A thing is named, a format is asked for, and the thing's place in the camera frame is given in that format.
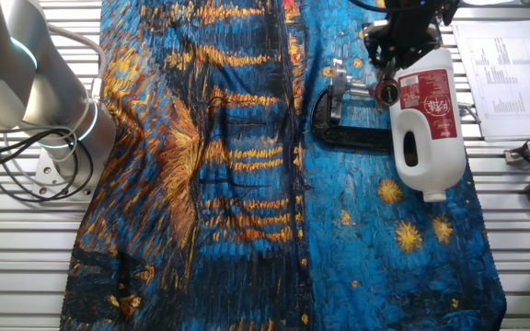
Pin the black C-clamp silver screw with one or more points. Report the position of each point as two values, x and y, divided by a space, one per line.
334 133

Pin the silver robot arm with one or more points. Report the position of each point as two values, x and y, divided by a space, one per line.
7 69

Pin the blue starry painting cloth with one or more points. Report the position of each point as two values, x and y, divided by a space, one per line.
246 184

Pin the white bottle red label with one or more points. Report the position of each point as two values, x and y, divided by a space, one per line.
430 151

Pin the silver lever bracket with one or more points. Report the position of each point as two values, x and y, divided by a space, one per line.
338 87

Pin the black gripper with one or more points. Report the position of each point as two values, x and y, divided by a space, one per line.
410 23

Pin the printed paper sheet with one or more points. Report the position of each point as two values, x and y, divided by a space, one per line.
509 60

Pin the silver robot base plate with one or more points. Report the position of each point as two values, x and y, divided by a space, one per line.
46 177

